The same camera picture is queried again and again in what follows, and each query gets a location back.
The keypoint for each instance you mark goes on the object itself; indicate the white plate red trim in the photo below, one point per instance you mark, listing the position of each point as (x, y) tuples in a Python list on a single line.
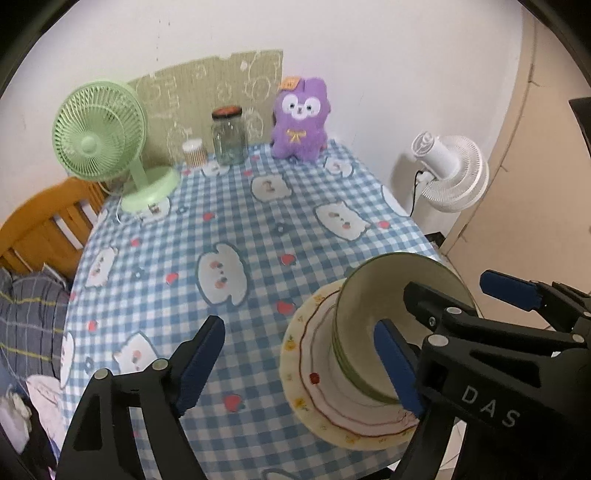
[(323, 364)]

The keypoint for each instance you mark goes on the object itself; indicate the green printed board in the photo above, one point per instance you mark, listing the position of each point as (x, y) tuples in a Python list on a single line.
[(184, 87)]

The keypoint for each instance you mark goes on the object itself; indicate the clear cotton swab container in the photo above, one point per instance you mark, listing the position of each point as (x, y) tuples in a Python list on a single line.
[(193, 154)]

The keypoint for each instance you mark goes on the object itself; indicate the green desk fan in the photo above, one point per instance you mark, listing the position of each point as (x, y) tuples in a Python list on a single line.
[(97, 138)]

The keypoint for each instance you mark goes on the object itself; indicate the glass jar dark lid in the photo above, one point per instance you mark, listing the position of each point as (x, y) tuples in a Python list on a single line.
[(228, 138)]

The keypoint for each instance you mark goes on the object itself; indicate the beige door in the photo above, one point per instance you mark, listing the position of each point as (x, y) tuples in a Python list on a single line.
[(531, 184)]

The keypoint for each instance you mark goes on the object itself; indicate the purple plush bunny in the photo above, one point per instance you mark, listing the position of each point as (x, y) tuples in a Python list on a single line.
[(300, 134)]

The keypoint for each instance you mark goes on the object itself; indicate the crumpled white cloth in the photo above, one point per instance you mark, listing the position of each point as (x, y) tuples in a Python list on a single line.
[(11, 420)]

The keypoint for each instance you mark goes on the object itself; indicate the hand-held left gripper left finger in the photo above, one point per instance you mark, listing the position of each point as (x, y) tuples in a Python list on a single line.
[(201, 364)]

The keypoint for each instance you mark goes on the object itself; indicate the blue checked tablecloth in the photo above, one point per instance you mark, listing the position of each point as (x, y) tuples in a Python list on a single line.
[(184, 230)]

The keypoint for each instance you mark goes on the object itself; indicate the wooden bed headboard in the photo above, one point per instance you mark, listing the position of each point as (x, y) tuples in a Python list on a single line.
[(37, 221)]

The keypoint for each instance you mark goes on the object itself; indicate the grey plaid pillow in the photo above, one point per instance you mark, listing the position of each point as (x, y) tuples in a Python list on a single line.
[(32, 314)]

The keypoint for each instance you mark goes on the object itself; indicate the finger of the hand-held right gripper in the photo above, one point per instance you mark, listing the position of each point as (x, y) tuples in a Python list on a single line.
[(512, 288), (425, 304)]

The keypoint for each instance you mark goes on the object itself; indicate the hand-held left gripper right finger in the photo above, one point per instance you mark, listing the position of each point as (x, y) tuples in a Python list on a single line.
[(397, 364)]

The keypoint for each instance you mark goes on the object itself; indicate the white garment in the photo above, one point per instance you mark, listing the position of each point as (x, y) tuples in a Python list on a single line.
[(44, 401)]

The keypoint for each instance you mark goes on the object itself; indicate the yellow floral scalloped plate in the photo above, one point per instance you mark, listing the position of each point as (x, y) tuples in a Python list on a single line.
[(332, 438)]

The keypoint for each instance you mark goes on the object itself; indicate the white standing fan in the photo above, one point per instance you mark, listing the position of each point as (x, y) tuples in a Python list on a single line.
[(457, 180)]

